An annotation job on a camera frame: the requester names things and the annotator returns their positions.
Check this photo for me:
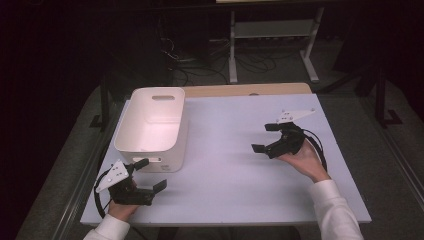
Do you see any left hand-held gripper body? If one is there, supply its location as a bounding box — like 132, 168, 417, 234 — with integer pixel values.
94, 159, 156, 206

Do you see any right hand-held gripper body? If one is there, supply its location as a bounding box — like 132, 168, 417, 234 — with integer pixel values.
265, 108, 317, 160

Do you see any white plastic bin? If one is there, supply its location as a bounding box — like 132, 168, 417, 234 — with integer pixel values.
113, 87, 190, 174

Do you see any person's left hand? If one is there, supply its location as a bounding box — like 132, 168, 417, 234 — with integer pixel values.
107, 179, 140, 223

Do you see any person's right hand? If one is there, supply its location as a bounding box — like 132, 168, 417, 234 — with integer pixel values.
276, 139, 332, 184

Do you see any white table board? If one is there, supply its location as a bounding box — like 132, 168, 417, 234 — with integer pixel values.
79, 93, 373, 228

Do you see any wooden table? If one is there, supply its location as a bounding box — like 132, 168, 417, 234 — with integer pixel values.
182, 82, 313, 99

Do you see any black stand leg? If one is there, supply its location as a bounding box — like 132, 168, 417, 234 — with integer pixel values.
89, 73, 113, 133
374, 66, 404, 129

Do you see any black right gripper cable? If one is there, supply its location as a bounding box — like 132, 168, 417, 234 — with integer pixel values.
301, 128, 329, 173

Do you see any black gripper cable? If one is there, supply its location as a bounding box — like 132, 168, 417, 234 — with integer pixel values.
93, 169, 113, 219
301, 128, 329, 173

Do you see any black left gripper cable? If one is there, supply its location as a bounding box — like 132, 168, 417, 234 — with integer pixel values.
93, 169, 113, 219

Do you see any metal floor rail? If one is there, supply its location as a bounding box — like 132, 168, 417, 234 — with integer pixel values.
361, 98, 424, 201
53, 109, 119, 240

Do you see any tangle of black floor cables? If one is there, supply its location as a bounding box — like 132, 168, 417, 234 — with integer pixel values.
159, 36, 278, 86

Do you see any white metal desk frame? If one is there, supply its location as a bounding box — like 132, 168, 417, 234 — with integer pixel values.
215, 0, 325, 84

